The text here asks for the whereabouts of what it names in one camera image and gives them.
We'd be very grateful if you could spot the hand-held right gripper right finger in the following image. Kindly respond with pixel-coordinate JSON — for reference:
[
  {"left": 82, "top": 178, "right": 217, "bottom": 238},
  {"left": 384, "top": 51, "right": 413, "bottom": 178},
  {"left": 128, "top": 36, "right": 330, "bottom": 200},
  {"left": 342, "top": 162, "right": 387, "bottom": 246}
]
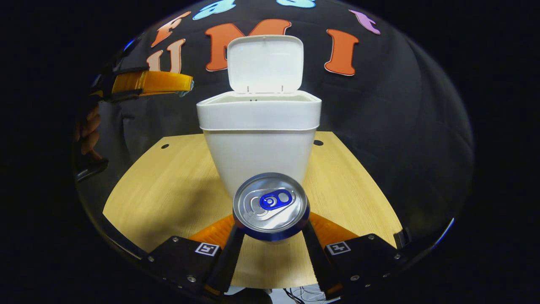
[{"left": 302, "top": 211, "right": 408, "bottom": 298}]

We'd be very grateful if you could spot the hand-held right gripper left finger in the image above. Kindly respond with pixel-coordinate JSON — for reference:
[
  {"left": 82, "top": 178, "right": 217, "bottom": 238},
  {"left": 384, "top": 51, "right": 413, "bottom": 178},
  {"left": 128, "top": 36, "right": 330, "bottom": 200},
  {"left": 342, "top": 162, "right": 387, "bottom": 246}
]
[{"left": 146, "top": 213, "right": 246, "bottom": 296}]

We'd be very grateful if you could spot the silver blue pop can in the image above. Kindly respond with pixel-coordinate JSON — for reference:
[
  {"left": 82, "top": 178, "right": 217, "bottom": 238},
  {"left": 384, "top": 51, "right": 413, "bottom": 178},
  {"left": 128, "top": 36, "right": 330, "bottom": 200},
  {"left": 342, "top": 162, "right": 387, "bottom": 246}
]
[{"left": 232, "top": 172, "right": 311, "bottom": 242}]

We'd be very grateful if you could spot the white desktop garbage bin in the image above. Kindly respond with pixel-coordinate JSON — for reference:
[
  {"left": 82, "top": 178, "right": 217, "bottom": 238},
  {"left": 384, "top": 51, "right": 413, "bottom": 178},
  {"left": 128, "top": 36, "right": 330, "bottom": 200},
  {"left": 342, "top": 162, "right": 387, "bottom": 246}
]
[{"left": 196, "top": 35, "right": 322, "bottom": 199}]

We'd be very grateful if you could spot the black cable bundle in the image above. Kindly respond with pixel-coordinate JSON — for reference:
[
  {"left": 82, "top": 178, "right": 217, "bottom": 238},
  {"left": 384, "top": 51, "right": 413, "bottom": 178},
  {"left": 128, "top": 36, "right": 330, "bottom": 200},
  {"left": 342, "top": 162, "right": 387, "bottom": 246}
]
[{"left": 283, "top": 286, "right": 327, "bottom": 304}]

